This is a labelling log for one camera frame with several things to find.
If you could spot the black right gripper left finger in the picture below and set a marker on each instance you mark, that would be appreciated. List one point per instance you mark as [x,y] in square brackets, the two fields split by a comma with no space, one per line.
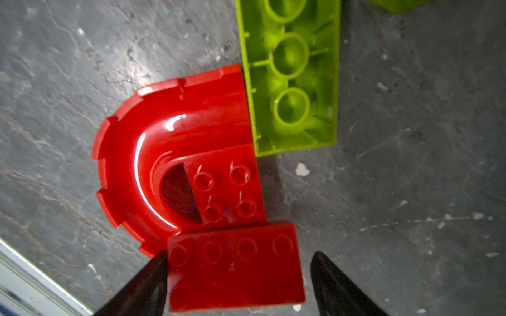
[144,294]

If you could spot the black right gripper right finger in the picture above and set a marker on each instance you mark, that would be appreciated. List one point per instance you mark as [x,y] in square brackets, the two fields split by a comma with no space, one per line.
[335,293]

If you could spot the red lego brick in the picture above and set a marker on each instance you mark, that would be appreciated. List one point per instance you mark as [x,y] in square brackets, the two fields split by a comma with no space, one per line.
[235,268]

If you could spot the red arch lego piece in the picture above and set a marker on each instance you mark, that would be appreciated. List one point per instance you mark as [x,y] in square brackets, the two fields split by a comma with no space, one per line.
[178,157]

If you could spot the green lego brick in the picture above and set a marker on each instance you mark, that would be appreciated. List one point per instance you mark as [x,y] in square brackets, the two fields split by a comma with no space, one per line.
[398,6]
[290,58]

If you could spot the aluminium front rail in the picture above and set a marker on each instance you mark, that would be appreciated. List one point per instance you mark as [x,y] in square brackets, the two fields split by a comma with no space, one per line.
[26,290]

